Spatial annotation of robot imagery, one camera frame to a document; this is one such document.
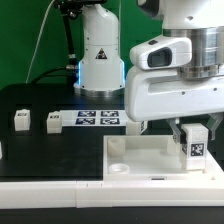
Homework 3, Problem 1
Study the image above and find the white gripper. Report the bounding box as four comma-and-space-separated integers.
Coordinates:
125, 66, 224, 143

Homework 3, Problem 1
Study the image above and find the white square table top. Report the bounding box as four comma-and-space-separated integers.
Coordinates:
103, 135, 224, 181

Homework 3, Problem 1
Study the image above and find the white base tag plate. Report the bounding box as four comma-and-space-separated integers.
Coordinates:
60, 110, 128, 127

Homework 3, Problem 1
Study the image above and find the white L-shaped obstacle fence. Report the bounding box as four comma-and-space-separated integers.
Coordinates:
0, 156, 224, 210

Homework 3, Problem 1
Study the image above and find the white part left edge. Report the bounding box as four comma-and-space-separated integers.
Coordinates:
0, 141, 3, 160

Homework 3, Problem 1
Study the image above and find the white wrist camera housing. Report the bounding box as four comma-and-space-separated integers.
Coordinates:
130, 35, 192, 71

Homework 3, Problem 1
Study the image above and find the black cable bundle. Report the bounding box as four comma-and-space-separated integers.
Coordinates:
30, 0, 108, 84

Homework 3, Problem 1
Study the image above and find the white cable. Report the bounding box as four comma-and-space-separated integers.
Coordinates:
25, 0, 56, 84

